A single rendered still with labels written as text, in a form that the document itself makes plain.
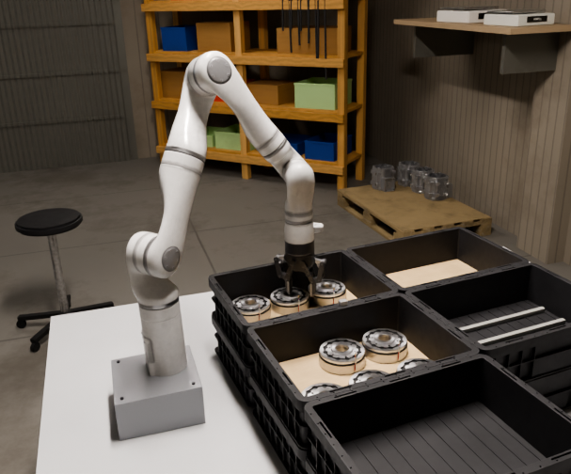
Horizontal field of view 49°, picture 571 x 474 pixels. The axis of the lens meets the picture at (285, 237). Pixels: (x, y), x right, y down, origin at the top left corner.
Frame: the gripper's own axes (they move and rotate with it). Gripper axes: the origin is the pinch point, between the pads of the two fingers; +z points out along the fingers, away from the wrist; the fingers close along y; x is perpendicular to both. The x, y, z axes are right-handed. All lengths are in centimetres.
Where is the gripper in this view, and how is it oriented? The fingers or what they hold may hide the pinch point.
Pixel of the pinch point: (300, 289)
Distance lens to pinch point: 165.7
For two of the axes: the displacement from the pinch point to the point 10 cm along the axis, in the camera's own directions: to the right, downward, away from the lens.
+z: 0.3, 9.3, 3.7
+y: 9.5, 0.9, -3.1
